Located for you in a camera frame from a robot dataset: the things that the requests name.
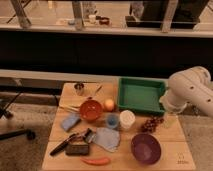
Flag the blue sponge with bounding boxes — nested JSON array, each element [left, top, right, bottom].
[[61, 114, 80, 132]]

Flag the dark red grape bunch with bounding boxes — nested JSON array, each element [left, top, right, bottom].
[[141, 117, 164, 133]]

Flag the orange peach fruit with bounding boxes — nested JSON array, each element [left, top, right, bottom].
[[104, 99, 115, 111]]

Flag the light blue cloth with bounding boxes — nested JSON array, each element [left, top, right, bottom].
[[93, 127, 120, 152]]

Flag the blue cup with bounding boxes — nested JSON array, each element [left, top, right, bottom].
[[105, 113, 119, 129]]

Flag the dark rectangular block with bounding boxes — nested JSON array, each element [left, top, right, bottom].
[[65, 144, 90, 156]]

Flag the black chair base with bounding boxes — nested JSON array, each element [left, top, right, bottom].
[[0, 92, 37, 142]]

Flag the small metal cup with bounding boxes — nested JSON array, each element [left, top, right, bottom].
[[74, 82, 84, 96]]

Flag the wooden chopsticks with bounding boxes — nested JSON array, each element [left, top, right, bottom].
[[59, 105, 79, 113]]

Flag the white cup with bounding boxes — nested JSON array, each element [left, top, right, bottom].
[[119, 110, 135, 130]]

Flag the purple bowl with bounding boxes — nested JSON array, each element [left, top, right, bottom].
[[131, 133, 161, 165]]

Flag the red bowl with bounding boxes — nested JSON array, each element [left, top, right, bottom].
[[79, 100, 103, 122]]

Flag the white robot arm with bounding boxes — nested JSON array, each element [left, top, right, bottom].
[[160, 66, 213, 118]]

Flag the orange carrot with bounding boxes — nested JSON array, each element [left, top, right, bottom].
[[81, 157, 111, 166]]

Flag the green plastic tray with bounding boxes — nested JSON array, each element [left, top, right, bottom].
[[117, 78, 166, 116]]

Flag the black peeler tool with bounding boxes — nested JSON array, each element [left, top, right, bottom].
[[80, 128, 96, 144]]

